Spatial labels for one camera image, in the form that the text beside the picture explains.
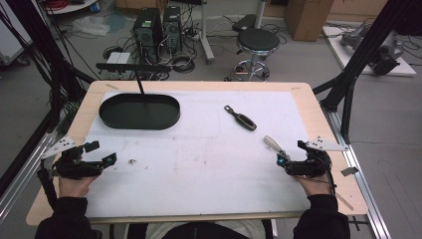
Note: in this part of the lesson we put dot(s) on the white cabinet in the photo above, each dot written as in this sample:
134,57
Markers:
11,40

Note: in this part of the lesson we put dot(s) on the white round table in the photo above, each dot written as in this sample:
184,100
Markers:
71,7

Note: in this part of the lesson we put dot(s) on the grey machine on board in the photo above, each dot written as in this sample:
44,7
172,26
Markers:
384,49

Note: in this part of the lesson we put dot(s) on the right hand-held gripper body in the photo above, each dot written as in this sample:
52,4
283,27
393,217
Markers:
310,167

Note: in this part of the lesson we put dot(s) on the brown cardboard box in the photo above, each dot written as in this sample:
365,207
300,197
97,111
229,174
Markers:
307,18

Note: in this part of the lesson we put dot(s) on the slim black computer tower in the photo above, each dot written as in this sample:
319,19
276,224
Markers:
172,28

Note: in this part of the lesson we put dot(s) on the black round stool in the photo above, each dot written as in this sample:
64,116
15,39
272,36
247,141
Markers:
258,41

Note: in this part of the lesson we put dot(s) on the tan tape strip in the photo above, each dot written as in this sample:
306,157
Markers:
345,201

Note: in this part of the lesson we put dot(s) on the person's left hand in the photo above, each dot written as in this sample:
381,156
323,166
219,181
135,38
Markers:
74,187

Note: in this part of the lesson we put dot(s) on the grey metal stand leg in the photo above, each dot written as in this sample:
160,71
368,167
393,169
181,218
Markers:
206,36

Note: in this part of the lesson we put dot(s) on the aluminium rail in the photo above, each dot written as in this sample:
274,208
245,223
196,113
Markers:
20,179
365,186

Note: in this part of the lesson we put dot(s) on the large black computer tower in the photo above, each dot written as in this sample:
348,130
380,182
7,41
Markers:
147,33

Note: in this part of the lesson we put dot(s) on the person's lap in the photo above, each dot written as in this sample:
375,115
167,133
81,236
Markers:
205,230

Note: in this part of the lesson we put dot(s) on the white plastic bag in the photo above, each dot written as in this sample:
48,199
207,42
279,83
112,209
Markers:
91,26

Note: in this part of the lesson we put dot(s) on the white table mat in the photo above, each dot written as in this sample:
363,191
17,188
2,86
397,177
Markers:
199,172

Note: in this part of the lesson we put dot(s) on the black flat pad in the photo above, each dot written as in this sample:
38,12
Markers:
245,22

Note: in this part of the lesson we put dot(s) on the person's right hand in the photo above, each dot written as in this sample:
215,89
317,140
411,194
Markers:
316,186

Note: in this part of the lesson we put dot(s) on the white floor board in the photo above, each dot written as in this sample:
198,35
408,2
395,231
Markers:
345,56

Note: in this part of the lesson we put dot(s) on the grey tape piece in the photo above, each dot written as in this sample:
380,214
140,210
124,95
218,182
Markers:
349,171

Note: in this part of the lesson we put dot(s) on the white small box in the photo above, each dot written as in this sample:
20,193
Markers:
118,57

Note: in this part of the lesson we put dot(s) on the black frame strut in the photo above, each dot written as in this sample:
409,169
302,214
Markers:
361,53
43,49

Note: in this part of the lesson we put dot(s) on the black oval tray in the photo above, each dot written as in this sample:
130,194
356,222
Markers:
132,116

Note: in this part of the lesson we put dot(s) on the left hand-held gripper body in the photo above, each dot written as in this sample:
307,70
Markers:
78,168

